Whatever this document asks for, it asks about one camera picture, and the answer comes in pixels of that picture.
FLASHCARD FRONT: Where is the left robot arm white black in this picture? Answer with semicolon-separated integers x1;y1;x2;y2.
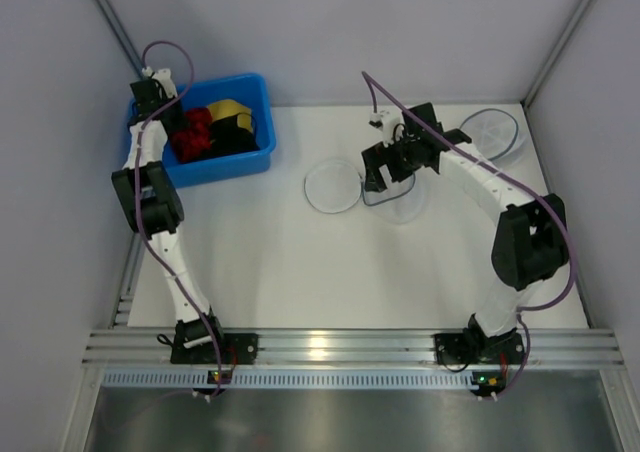
111;69;224;363

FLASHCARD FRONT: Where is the yellow garment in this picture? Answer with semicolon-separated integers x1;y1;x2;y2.
206;99;253;131

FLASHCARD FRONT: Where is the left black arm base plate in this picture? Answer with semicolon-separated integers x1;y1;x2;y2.
169;333;258;365

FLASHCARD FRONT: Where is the slotted grey cable duct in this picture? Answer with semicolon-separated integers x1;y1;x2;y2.
103;368;504;390

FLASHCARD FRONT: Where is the black garment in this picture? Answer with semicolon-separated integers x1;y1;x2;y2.
200;113;259;160

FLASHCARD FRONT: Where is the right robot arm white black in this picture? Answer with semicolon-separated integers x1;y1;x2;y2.
361;103;569;365

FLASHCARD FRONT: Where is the aluminium frame rail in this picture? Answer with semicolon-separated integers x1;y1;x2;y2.
81;328;624;370

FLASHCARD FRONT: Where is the red lace bra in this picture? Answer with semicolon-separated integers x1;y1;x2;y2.
169;107;213;164

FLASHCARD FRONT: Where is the blue plastic bin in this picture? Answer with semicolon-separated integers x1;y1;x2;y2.
124;72;277;189

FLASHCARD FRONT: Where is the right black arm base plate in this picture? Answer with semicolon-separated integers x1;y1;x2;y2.
434;328;525;366

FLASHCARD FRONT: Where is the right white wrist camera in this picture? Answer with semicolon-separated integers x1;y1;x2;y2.
369;110;404;142

